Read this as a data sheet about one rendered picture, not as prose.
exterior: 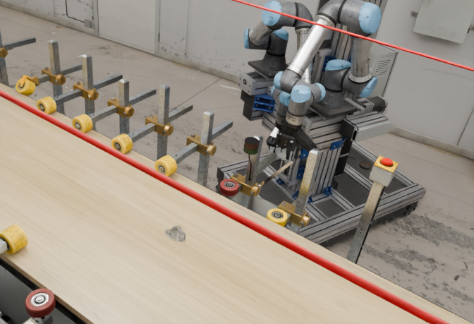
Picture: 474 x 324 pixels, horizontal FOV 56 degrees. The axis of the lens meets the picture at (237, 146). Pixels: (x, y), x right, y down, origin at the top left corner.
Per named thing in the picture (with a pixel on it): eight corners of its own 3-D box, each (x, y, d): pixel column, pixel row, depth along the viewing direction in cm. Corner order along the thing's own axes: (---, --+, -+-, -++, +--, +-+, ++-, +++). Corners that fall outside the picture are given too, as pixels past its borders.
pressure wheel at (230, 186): (223, 195, 197) (226, 175, 191) (239, 203, 194) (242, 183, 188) (214, 205, 191) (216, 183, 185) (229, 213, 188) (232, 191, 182)
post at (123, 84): (125, 159, 240) (123, 77, 215) (130, 161, 239) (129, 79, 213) (120, 162, 238) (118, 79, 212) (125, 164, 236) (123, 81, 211)
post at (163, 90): (161, 168, 227) (163, 82, 202) (166, 171, 226) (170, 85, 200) (156, 171, 225) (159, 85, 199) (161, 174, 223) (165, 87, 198)
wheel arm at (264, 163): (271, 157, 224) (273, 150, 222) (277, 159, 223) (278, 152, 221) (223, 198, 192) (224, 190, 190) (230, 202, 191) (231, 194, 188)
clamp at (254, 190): (234, 181, 204) (235, 172, 201) (259, 193, 198) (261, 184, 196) (228, 186, 200) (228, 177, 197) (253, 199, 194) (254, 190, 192)
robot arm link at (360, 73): (353, 78, 231) (352, -10, 187) (379, 88, 224) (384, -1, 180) (340, 94, 227) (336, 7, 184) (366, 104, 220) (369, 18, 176)
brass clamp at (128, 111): (116, 105, 229) (115, 97, 226) (135, 114, 223) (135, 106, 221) (106, 109, 224) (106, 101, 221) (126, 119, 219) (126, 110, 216)
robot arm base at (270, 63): (275, 60, 278) (278, 44, 273) (290, 69, 268) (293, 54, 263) (256, 63, 270) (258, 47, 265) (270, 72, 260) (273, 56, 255)
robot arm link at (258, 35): (265, 52, 265) (299, 22, 212) (240, 51, 261) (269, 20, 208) (264, 32, 265) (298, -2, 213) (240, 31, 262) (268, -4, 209)
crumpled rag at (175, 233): (161, 229, 160) (161, 224, 159) (178, 224, 164) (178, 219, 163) (172, 246, 154) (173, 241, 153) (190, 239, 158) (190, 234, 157)
